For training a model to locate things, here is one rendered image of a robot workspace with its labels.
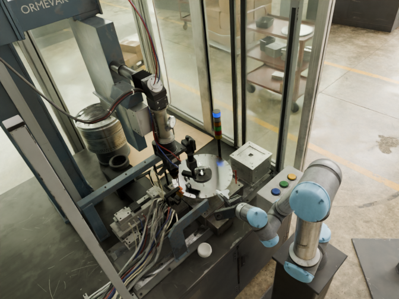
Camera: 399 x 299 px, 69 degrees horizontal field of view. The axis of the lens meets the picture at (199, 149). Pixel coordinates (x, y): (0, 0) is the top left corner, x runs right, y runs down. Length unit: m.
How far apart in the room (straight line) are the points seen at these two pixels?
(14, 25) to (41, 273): 1.15
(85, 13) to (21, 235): 1.26
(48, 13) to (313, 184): 1.19
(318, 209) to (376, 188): 2.07
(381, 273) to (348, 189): 0.77
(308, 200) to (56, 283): 1.26
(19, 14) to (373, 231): 2.59
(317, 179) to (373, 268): 1.58
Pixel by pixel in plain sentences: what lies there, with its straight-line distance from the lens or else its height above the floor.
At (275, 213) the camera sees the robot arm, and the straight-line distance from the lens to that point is 1.34.
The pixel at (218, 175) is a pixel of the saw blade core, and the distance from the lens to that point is 1.56.
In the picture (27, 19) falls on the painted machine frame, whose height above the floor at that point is 1.80.
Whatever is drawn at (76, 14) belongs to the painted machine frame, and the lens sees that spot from 1.46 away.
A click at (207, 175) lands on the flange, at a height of 0.96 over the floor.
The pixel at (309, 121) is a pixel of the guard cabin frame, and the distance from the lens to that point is 1.51.
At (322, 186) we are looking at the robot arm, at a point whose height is 1.39.
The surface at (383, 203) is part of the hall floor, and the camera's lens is 2.91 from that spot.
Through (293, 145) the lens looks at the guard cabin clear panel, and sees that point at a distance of 1.68.
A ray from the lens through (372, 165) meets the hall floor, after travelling 3.20.
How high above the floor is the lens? 2.08
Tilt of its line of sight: 41 degrees down
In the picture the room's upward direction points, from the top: 8 degrees counter-clockwise
